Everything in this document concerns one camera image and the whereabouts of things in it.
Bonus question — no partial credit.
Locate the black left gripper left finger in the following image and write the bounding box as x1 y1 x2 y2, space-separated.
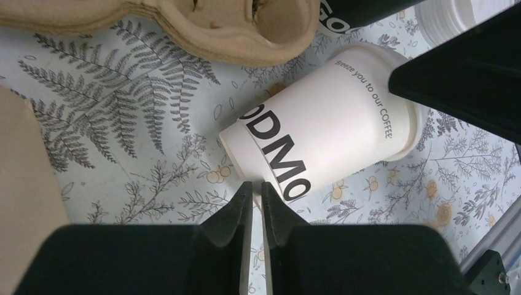
15 182 253 294

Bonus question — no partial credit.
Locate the stack of black paper cups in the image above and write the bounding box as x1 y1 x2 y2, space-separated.
318 0 421 37

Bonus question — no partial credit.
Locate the stack of brown cup carriers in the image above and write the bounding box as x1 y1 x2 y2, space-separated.
1 0 320 67

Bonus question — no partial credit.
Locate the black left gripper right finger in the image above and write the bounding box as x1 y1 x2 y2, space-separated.
261 182 471 294

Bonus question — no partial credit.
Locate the stack of white lids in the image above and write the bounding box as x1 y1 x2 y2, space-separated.
414 0 520 48

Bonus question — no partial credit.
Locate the white paper coffee cup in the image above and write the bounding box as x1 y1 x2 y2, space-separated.
218 61 412 203

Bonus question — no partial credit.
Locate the white coffee lid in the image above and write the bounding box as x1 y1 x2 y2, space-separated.
325 42 425 169

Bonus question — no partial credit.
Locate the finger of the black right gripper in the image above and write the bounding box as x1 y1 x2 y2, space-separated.
388 4 520 144

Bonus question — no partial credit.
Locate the blue checkered paper bag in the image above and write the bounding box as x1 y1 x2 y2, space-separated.
1 87 69 294

